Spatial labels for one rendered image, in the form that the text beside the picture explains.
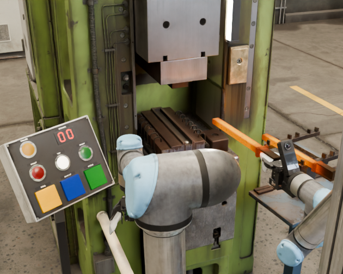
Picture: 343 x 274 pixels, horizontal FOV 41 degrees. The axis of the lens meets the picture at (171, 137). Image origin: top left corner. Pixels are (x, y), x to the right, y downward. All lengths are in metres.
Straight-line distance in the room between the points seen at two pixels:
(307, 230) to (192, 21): 0.91
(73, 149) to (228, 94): 0.80
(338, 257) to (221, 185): 0.24
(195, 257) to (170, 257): 1.33
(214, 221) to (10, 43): 5.37
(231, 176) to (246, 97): 1.33
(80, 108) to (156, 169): 1.11
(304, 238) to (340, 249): 0.52
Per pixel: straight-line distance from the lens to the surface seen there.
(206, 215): 2.15
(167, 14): 1.78
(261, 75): 2.22
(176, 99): 2.44
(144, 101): 2.38
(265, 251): 3.00
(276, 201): 2.16
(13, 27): 7.05
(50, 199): 1.64
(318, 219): 1.28
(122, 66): 1.92
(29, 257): 3.03
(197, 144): 2.01
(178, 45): 1.82
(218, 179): 0.88
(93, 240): 2.27
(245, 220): 2.58
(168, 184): 0.86
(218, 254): 2.33
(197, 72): 1.89
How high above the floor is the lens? 1.88
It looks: 26 degrees down
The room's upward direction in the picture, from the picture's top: straight up
